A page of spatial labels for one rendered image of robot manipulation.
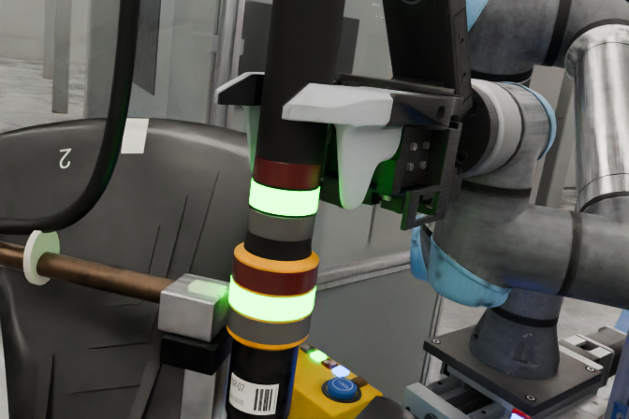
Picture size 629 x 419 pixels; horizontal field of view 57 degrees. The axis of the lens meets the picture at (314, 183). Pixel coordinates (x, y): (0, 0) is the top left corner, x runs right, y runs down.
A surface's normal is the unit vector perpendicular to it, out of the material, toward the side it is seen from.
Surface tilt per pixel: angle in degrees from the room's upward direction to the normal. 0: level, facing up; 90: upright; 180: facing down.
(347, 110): 90
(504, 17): 97
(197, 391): 90
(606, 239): 49
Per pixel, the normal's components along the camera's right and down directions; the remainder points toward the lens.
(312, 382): 0.13, -0.97
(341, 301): 0.66, 0.25
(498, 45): -0.20, 0.55
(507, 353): -0.40, -0.16
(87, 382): -0.18, -0.45
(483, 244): -0.25, 0.18
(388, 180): -0.61, 0.09
